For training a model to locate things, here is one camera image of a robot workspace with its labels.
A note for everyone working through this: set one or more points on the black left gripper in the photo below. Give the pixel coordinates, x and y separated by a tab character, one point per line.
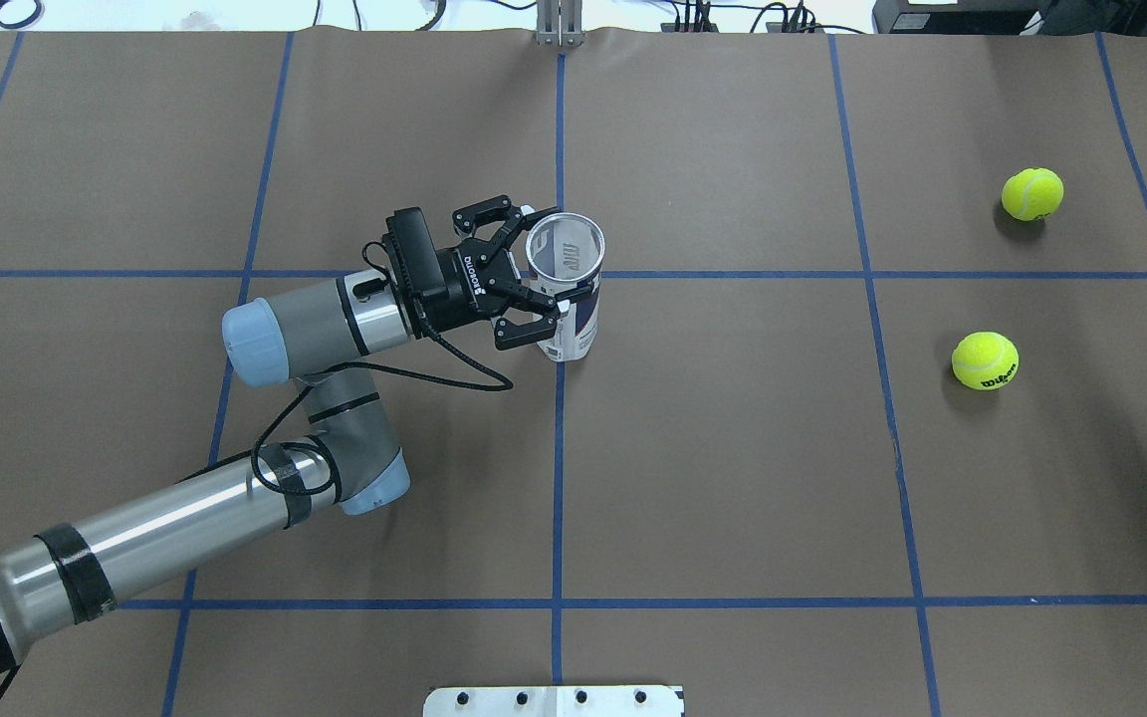
455	287

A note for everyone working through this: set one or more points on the aluminium frame post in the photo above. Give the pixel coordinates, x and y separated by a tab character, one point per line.
559	23

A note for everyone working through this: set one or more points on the black box with label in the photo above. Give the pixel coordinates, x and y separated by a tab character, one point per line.
979	18

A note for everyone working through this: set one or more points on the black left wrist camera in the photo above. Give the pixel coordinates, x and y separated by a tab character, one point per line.
417	268

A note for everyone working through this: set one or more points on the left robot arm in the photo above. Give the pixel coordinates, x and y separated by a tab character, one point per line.
329	446

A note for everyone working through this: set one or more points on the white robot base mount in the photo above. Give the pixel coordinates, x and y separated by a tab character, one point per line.
555	700

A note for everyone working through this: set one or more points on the yellow tennis ball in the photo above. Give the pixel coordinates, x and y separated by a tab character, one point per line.
1032	194
985	361

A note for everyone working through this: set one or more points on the white blue tennis ball can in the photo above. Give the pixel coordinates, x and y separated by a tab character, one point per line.
565	252

